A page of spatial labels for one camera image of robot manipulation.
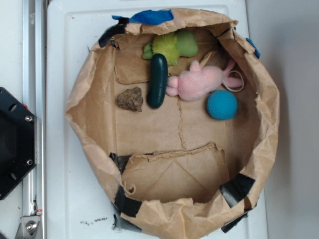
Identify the brown paper bag bin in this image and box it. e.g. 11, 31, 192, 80
66, 8, 279, 239

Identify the white plastic tray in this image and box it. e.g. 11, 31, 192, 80
45, 0, 269, 239

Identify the brown rock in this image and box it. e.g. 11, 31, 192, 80
116, 87, 144, 112

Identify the green plush toy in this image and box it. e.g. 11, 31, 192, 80
142, 29, 199, 66

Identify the metal corner bracket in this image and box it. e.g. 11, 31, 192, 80
15, 215, 42, 239

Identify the dark green toy cucumber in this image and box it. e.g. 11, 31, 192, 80
147, 53, 168, 109

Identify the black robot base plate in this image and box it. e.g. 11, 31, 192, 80
0, 87, 36, 200

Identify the blue crocheted ball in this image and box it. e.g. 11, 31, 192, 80
206, 90, 238, 120

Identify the aluminium extrusion rail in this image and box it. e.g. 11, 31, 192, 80
22, 0, 48, 216

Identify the pink plush bunny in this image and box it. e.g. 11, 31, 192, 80
166, 59, 244, 101

